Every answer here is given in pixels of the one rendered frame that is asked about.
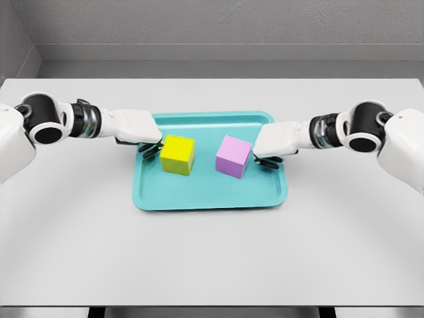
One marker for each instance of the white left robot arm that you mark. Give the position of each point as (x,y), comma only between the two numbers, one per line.
(20,132)

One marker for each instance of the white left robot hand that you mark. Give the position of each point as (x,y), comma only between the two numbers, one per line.
(136,127)

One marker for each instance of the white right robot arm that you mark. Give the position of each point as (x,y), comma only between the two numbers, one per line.
(401,139)

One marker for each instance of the pink cube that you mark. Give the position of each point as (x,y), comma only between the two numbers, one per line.
(233,155)

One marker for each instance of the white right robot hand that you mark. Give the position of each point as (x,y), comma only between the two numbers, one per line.
(278,139)

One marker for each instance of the teal plastic tray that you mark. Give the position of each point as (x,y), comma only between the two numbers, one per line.
(212,185)

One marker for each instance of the yellow cube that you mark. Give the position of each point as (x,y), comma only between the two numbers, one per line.
(177,153)

